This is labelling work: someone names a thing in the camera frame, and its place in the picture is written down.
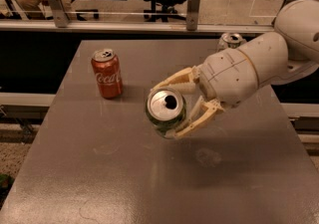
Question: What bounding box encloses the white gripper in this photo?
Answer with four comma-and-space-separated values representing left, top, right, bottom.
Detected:
153, 49, 258, 139

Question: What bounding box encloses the green soda can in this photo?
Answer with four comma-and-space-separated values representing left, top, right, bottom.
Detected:
146, 87, 186, 138

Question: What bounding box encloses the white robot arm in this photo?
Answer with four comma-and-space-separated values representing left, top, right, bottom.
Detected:
146, 0, 319, 139

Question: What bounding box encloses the white 7up can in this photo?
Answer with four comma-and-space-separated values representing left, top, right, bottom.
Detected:
217, 32, 246, 51

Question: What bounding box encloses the red Coca-Cola can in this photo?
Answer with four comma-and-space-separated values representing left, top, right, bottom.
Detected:
91, 49, 123, 99

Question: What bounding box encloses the middle metal rail bracket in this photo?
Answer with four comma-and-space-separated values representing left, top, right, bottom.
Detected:
186, 0, 200, 31

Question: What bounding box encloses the left metal rail bracket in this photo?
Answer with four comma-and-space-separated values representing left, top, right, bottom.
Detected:
48, 0, 69, 28

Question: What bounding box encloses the metal horizontal rail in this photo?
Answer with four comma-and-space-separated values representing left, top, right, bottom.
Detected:
0, 20, 273, 35

